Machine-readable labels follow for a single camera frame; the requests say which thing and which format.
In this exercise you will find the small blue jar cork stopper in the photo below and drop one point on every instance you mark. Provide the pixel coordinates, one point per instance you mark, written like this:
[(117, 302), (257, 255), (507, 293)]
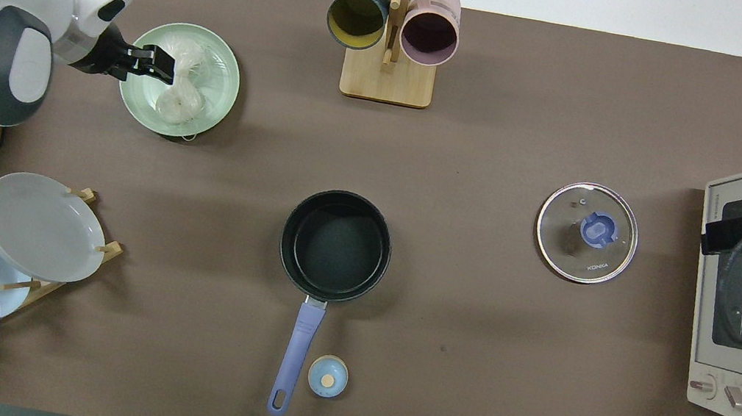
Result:
[(328, 376)]

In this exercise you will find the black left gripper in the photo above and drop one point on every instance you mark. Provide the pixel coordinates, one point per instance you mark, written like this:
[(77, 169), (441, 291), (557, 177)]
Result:
[(130, 60)]

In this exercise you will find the wooden mug tree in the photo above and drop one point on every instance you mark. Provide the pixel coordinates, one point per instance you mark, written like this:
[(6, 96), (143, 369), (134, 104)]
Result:
[(387, 80)]

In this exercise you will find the pink mug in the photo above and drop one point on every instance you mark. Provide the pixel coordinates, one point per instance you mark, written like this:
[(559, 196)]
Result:
[(430, 35)]

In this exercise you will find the brown table mat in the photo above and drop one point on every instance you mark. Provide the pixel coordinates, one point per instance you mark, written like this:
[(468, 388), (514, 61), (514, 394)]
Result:
[(500, 146)]

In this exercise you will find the grey plate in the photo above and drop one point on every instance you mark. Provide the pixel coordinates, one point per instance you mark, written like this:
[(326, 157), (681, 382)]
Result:
[(44, 227)]

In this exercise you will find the dark teal mug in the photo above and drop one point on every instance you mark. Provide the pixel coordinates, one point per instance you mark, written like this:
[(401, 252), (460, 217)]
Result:
[(357, 16)]

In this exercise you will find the pale green plate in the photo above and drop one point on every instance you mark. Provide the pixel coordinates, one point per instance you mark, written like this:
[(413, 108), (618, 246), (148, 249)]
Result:
[(219, 87)]

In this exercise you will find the white vermicelli bundle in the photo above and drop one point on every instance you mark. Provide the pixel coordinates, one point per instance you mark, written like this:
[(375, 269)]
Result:
[(179, 103)]

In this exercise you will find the glass lid with blue knob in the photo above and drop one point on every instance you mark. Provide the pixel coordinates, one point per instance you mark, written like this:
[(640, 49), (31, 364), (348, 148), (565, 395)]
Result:
[(598, 229)]

